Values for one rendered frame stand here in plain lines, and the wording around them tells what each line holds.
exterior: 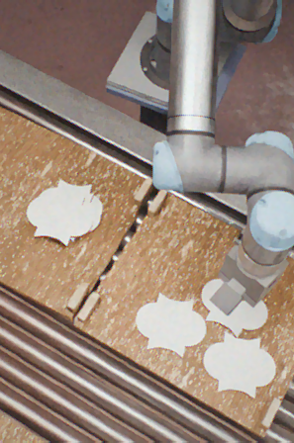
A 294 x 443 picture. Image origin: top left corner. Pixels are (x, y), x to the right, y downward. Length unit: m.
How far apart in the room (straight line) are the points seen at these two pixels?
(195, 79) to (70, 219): 0.46
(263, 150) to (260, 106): 1.73
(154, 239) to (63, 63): 1.56
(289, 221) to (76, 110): 0.73
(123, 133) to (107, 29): 1.46
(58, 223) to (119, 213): 0.13
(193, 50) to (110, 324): 0.55
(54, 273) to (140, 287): 0.17
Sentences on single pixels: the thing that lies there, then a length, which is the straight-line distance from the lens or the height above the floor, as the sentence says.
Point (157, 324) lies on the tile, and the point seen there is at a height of 0.95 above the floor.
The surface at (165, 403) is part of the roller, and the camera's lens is 1.27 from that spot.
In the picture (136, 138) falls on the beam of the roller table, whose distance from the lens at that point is 1.49.
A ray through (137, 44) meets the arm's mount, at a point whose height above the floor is 0.89.
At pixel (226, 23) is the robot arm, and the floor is 1.09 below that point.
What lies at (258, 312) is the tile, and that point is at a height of 0.95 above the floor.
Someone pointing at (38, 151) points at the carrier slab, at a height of 0.94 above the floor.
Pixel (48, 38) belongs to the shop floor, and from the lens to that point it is 2.90.
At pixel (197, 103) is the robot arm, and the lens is 1.01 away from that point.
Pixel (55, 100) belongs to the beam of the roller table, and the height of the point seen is 0.92.
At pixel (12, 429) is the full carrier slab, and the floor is 0.94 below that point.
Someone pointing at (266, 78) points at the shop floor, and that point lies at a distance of 2.83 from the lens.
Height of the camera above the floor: 2.17
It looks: 64 degrees down
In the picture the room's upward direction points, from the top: 6 degrees clockwise
